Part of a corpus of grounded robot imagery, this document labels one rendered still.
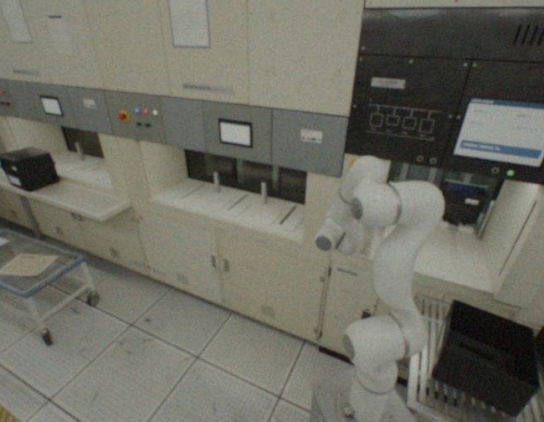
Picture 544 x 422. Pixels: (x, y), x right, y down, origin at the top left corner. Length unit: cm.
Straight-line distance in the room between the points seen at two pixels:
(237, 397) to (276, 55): 185
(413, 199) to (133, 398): 194
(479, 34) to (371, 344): 105
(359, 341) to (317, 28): 114
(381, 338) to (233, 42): 133
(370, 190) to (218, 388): 170
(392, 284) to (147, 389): 175
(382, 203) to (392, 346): 39
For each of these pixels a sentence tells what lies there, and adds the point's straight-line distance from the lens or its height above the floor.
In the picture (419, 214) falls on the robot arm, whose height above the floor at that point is 150.
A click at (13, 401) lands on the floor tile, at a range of 255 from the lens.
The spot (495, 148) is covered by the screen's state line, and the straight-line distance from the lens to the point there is 140.
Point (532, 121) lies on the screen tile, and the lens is 140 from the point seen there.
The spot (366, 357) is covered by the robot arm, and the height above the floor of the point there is 114.
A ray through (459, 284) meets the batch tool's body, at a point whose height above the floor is 87.
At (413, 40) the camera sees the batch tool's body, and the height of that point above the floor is 185.
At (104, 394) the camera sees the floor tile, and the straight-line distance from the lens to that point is 232.
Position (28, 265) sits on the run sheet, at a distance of 272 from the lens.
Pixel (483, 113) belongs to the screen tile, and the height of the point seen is 163.
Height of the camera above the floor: 184
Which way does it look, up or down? 30 degrees down
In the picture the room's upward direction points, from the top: 1 degrees clockwise
